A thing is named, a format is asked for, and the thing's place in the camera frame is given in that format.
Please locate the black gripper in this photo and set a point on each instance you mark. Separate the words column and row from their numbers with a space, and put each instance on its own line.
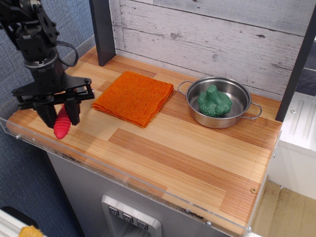
column 51, row 84

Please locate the red-handled metal spoon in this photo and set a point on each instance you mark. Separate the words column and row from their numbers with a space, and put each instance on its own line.
column 62, row 124

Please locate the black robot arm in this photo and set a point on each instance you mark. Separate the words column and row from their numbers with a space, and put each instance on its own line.
column 34, row 34

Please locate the clear acrylic table guard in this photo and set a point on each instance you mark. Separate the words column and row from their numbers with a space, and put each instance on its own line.
column 214, row 176

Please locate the orange folded cloth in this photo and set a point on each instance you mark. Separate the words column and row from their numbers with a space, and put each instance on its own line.
column 134, row 98

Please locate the grey cabinet with dispenser panel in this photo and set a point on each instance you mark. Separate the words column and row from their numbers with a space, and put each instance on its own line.
column 106, row 208

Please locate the yellow object at corner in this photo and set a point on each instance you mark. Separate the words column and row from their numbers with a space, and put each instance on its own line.
column 30, row 231

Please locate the green toy broccoli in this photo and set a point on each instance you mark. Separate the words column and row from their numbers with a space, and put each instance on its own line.
column 213, row 103

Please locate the stainless steel pot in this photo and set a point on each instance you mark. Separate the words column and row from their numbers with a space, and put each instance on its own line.
column 242, row 105

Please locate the white toy sink unit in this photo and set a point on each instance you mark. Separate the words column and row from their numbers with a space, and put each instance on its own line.
column 293, row 165

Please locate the dark grey left post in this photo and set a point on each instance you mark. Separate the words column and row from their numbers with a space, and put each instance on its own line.
column 103, row 30

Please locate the dark grey post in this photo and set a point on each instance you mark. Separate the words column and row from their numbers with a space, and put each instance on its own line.
column 103, row 30
column 298, row 67

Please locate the dark grey right post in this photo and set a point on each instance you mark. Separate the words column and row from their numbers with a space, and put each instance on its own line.
column 298, row 67

